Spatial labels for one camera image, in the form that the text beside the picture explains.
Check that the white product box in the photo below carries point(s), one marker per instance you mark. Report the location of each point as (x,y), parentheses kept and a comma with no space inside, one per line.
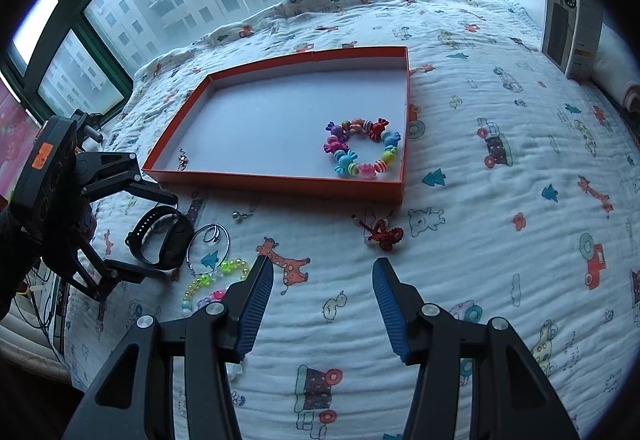
(575,35)

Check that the small silver stud earring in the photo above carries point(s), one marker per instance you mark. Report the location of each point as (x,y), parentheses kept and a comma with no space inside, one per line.
(242,216)

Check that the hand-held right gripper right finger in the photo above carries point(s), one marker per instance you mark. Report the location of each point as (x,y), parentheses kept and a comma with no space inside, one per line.
(387,305)

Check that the red knot charm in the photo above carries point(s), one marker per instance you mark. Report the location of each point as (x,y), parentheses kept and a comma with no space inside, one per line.
(382,232)

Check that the black smart watch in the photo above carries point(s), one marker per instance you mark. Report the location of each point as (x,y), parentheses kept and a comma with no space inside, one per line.
(172,247)

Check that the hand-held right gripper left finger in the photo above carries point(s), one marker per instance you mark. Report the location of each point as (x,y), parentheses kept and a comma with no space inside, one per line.
(255,305)

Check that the silver hoop earring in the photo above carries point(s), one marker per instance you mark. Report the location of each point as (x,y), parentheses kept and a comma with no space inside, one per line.
(228,245)
(190,265)

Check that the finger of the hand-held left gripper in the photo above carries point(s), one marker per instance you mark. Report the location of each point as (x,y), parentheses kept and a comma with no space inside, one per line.
(130,180)
(125,270)

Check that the small silver earring clip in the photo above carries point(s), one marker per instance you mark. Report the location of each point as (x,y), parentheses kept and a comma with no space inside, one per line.
(212,234)

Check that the pink printed curtain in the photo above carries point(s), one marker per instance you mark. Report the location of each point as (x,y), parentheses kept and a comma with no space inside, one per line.
(15,135)

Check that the orange shallow cardboard box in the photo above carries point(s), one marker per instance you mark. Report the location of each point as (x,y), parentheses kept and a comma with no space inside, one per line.
(275,120)

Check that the white printed blanket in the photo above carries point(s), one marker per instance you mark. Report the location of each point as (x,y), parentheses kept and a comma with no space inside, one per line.
(475,245)

